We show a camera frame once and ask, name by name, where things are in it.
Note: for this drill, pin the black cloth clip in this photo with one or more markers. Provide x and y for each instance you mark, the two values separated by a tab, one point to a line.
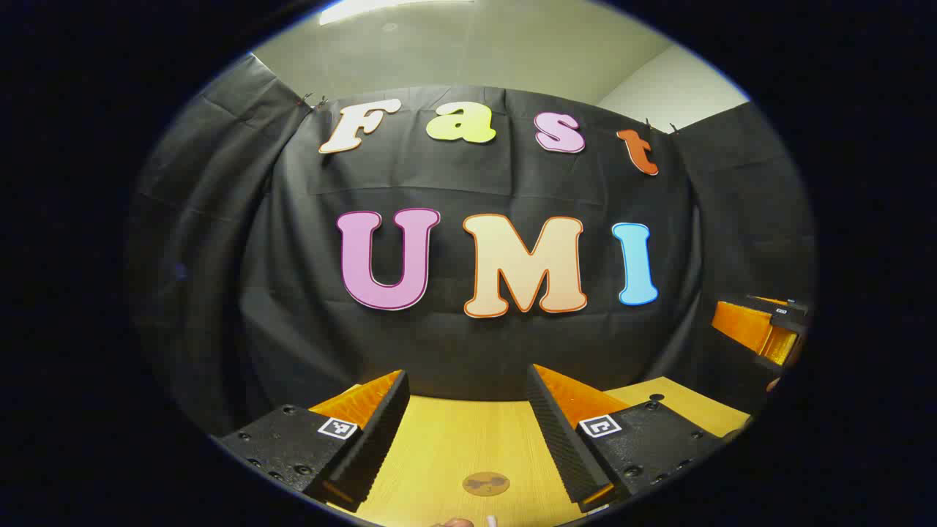
311	101
659	126

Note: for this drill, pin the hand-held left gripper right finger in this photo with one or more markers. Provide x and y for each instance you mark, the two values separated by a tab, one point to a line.
560	439

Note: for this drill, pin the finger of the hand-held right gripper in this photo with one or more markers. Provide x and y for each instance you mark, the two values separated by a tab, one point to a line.
750	329

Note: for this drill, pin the wooden desktop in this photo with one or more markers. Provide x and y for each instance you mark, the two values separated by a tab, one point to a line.
468	439

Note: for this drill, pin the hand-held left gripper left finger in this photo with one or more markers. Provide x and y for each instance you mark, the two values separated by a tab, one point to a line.
381	432

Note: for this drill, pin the round cork coaster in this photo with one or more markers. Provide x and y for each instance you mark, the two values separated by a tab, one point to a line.
486	484

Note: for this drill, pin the black backdrop cloth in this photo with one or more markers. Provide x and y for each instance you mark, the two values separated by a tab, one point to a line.
293	293

